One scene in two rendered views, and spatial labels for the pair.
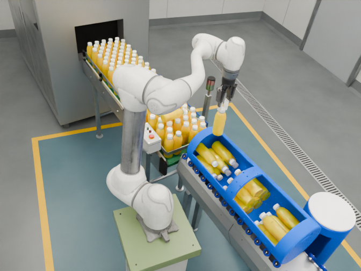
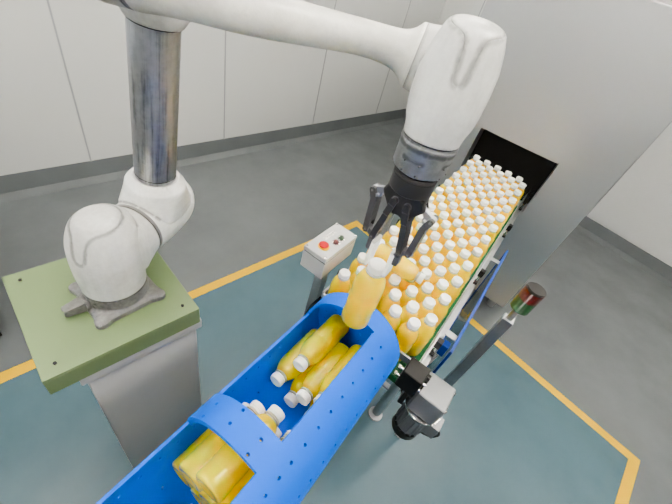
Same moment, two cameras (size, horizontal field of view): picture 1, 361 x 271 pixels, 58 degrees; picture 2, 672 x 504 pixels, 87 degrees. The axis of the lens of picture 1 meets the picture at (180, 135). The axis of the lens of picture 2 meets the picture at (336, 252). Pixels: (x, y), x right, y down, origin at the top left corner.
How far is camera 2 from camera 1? 1.53 m
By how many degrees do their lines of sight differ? 45
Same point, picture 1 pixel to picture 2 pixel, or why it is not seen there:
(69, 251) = (219, 304)
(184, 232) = (94, 341)
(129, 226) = not seen: hidden behind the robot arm
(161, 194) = (88, 222)
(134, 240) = not seen: hidden behind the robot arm
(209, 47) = (415, 38)
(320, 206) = not seen: outside the picture
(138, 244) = (66, 275)
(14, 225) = (241, 246)
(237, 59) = (423, 89)
